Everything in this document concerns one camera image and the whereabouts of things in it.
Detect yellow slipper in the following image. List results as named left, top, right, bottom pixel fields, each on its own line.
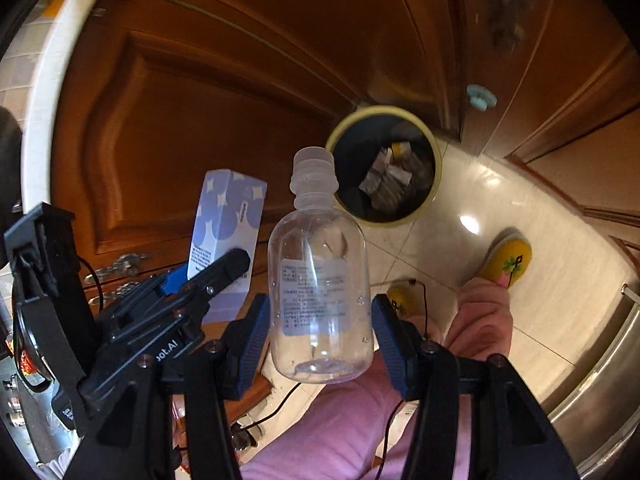
left=387, top=282, right=428, bottom=318
left=480, top=234, right=532, bottom=288

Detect pink pants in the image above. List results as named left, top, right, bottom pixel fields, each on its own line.
left=240, top=275, right=513, bottom=480

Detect purple white box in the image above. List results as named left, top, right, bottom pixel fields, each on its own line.
left=186, top=170, right=267, bottom=323

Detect clear plastic bottle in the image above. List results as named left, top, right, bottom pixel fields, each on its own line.
left=268, top=146, right=375, bottom=385

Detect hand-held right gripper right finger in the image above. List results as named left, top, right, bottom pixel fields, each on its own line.
left=371, top=294, right=581, bottom=480

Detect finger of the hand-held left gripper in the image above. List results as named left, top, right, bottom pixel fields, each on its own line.
left=97, top=266, right=193, bottom=331
left=177, top=247, right=252, bottom=326

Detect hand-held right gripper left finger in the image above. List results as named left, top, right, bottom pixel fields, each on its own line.
left=65, top=294, right=271, bottom=480

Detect white paper leaflet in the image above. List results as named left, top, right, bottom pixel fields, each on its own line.
left=362, top=147, right=411, bottom=196

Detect light blue cabinet knob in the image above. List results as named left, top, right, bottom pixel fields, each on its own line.
left=466, top=84, right=498, bottom=110

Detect stainless steel cabinet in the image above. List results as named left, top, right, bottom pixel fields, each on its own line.
left=545, top=240, right=640, bottom=480

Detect round black trash bin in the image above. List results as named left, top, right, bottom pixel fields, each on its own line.
left=325, top=106, right=443, bottom=228

